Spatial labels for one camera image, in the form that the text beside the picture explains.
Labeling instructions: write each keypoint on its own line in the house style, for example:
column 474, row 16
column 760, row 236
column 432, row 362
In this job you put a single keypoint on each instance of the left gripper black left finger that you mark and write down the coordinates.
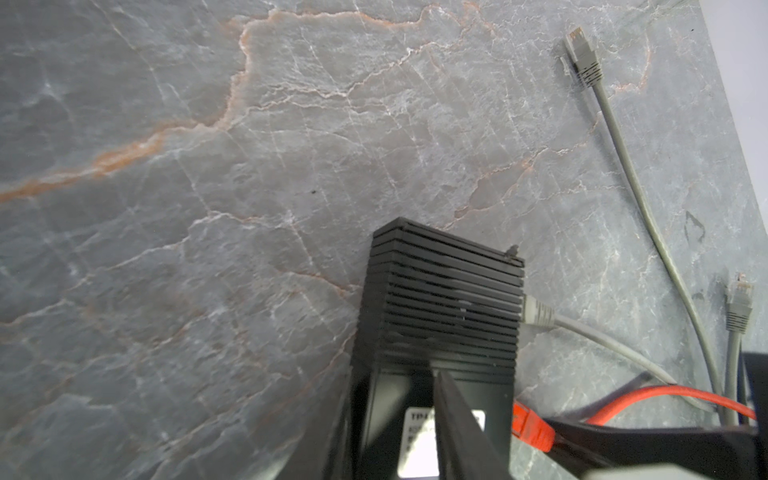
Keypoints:
column 324, row 451

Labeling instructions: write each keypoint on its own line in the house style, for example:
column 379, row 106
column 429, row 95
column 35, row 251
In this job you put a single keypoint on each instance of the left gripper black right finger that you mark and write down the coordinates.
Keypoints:
column 463, row 449

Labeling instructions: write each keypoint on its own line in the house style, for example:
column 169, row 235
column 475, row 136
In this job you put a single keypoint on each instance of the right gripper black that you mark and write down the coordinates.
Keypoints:
column 713, row 452

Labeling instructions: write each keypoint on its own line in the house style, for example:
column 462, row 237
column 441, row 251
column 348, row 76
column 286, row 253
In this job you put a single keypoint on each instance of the black network switch box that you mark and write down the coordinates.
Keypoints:
column 432, row 302

